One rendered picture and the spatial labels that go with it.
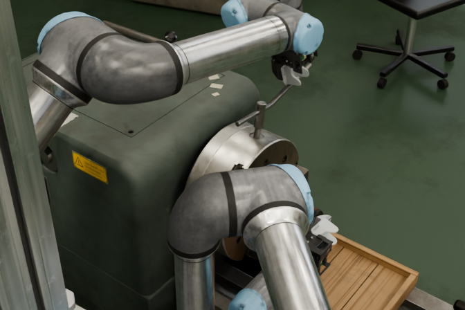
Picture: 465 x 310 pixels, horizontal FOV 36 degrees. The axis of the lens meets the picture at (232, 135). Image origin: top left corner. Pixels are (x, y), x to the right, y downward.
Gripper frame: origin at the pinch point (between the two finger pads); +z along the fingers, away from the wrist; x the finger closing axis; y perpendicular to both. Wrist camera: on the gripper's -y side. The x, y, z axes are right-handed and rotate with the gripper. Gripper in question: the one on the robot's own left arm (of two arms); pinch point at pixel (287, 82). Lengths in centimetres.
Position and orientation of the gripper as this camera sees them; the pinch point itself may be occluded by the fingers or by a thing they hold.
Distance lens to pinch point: 177.5
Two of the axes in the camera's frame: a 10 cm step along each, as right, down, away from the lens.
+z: 1.5, 6.7, 7.2
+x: 5.8, -6.5, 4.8
